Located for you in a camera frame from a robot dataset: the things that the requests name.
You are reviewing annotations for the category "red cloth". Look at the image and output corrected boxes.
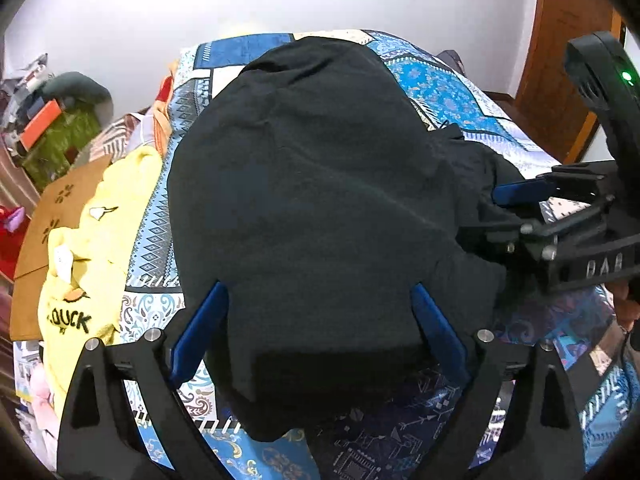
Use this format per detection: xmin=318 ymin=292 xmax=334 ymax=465
xmin=0 ymin=205 xmax=32 ymax=277

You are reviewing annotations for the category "orange box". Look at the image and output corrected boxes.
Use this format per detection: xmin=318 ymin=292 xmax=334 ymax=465
xmin=22 ymin=100 xmax=64 ymax=150

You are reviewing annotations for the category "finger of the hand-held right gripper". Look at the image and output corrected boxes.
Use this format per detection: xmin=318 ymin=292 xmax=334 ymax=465
xmin=486 ymin=199 xmax=613 ymax=262
xmin=491 ymin=162 xmax=617 ymax=207

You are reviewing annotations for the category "yellow duck print garment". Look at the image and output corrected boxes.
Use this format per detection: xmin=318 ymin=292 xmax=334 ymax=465
xmin=39 ymin=146 xmax=163 ymax=411

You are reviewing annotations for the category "person's right hand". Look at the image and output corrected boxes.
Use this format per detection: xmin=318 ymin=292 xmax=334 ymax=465
xmin=612 ymin=281 xmax=638 ymax=335

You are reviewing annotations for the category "grey green cushion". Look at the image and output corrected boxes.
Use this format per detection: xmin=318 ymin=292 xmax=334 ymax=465
xmin=42 ymin=71 xmax=114 ymax=122

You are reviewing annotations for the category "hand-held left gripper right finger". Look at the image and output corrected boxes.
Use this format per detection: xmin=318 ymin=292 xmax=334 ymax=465
xmin=409 ymin=284 xmax=586 ymax=480

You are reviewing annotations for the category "grey bag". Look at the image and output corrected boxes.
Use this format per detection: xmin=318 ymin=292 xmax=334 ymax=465
xmin=435 ymin=49 xmax=469 ymax=79

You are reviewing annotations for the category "green patterned cloth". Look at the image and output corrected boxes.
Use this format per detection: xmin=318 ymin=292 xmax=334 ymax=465
xmin=22 ymin=110 xmax=104 ymax=192

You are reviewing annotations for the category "striped grey cloth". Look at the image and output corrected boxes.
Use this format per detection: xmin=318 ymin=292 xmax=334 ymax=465
xmin=80 ymin=112 xmax=153 ymax=162

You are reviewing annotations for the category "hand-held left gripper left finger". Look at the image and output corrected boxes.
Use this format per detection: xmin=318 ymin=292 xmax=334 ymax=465
xmin=56 ymin=281 xmax=230 ymax=480

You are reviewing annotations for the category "brown wooden door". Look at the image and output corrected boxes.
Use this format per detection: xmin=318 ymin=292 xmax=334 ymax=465
xmin=515 ymin=0 xmax=627 ymax=165

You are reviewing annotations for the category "black hooded jacket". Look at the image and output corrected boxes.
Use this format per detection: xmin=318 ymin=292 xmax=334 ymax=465
xmin=167 ymin=39 xmax=531 ymax=442

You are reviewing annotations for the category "orange cloth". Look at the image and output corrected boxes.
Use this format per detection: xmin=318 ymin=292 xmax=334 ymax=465
xmin=149 ymin=75 xmax=182 ymax=157

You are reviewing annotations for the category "blue patchwork bed blanket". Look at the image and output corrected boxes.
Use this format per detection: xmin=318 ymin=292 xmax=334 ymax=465
xmin=15 ymin=29 xmax=631 ymax=480

